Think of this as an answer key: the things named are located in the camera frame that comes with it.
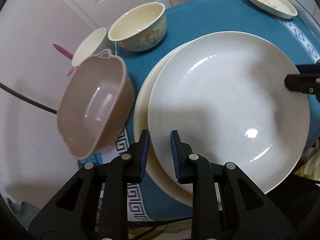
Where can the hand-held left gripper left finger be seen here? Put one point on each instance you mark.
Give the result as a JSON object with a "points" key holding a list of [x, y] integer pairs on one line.
{"points": [[145, 155]]}

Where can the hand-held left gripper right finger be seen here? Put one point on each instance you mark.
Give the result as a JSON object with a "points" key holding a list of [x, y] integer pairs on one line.
{"points": [[173, 155]]}

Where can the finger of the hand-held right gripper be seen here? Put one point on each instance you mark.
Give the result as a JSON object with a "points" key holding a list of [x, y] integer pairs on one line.
{"points": [[300, 82], [310, 68]]}

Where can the large cream plate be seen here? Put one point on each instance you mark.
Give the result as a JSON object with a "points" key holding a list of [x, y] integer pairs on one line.
{"points": [[141, 115]]}

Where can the large white plate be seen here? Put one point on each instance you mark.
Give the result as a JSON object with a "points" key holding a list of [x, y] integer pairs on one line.
{"points": [[225, 92]]}

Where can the small cream printed plate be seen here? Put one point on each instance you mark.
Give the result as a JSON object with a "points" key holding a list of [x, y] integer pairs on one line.
{"points": [[270, 1]]}

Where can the cream bowl with cartoon print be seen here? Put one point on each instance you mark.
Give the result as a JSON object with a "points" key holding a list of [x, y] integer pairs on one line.
{"points": [[140, 37]]}

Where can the cream ribbed cup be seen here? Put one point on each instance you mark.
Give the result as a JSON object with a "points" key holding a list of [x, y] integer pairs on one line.
{"points": [[87, 45]]}

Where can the teal patterned tablecloth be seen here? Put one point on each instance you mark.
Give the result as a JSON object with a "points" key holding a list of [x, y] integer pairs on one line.
{"points": [[200, 15]]}

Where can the red pink utensil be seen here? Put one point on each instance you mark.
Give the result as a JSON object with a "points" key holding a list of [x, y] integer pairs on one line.
{"points": [[63, 51]]}

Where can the grey cloth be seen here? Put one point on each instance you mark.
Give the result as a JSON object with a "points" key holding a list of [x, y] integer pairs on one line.
{"points": [[22, 207]]}

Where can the white panelled door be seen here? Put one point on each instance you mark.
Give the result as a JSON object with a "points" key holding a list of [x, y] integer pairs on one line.
{"points": [[120, 2]]}

